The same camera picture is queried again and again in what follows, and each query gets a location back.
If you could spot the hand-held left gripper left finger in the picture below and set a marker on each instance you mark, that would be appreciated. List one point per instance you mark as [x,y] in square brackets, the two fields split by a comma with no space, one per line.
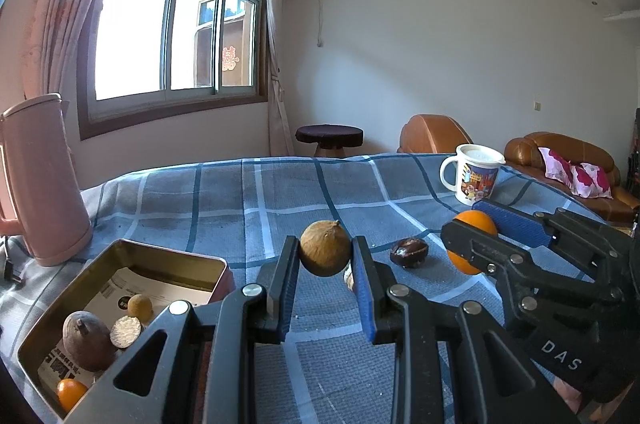
[287,289]

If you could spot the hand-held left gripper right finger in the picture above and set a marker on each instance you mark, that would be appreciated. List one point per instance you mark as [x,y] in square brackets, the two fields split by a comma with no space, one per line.
[367,304]

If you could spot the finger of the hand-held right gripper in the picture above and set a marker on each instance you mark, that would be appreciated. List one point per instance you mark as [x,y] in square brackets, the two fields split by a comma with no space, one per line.
[480,249]
[515,224]

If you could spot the orange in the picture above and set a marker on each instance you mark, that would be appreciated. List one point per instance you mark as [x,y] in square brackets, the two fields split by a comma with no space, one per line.
[71,395]
[467,216]

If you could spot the small tan longan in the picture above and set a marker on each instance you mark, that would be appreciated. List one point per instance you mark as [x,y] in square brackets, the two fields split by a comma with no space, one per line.
[140,307]
[325,249]

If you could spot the rectangular metal tin box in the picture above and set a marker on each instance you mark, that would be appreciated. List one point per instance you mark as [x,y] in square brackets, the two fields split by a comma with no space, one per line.
[40,339]

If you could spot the person's right hand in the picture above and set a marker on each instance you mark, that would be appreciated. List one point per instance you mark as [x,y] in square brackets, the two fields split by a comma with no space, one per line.
[567,394]

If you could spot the white printed mug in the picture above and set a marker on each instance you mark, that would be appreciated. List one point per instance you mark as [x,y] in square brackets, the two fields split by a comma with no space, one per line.
[472,179]

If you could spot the dark brown chestnut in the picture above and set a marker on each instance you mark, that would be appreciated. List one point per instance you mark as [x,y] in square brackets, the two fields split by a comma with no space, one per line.
[409,252]

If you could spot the brown leather sofa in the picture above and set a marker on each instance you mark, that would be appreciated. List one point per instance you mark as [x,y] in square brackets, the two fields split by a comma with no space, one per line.
[525,153]

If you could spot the pink floral pillow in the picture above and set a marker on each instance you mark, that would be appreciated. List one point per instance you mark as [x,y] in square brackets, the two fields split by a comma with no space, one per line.
[580,176]

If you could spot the blue checked tablecloth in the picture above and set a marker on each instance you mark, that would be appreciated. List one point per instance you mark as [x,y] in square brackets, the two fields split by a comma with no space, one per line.
[210,204]

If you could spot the printed paper leaflet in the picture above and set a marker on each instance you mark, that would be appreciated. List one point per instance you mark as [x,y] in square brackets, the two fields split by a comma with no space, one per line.
[165,289]

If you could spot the brown leather armchair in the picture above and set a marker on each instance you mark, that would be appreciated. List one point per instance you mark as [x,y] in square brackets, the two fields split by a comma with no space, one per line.
[430,133]

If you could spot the round dark stool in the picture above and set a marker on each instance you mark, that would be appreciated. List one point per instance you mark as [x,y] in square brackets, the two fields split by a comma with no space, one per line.
[329,134]

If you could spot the pale tied curtain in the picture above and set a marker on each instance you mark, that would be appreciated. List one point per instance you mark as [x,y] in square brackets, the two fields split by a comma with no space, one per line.
[275,53]

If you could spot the red window decoration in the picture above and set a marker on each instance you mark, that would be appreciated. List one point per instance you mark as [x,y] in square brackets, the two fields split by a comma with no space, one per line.
[230,58]

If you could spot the pink kettle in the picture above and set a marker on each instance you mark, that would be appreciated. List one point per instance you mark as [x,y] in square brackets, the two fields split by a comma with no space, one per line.
[45,184]

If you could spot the sliding glass window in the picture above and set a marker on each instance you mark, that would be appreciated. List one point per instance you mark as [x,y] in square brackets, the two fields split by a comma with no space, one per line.
[145,28]

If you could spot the pink curtain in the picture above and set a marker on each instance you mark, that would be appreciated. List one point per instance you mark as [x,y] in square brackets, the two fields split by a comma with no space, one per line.
[60,13]

